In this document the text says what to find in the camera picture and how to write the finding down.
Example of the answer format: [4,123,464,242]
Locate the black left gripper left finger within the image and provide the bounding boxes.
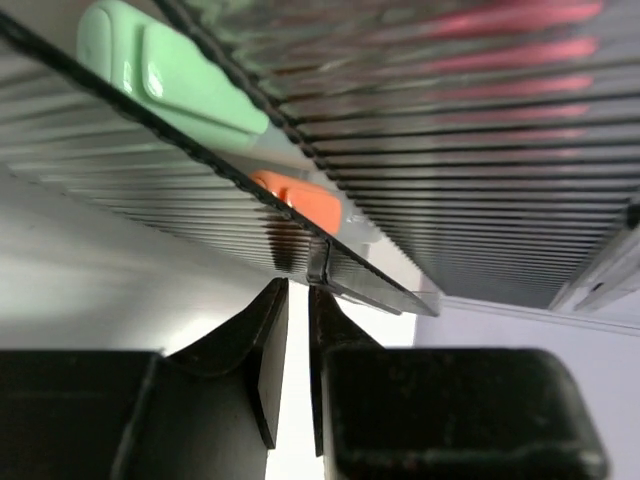
[1,279,289,479]

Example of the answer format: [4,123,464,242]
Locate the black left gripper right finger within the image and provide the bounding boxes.
[308,287,610,479]

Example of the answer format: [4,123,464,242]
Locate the orange capped highlighter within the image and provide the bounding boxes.
[250,170,381,245]

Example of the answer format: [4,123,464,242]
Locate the green capped highlighter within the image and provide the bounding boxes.
[76,1,313,170]

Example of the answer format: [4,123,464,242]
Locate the clear acrylic drawer organizer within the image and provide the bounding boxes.
[1,1,639,315]

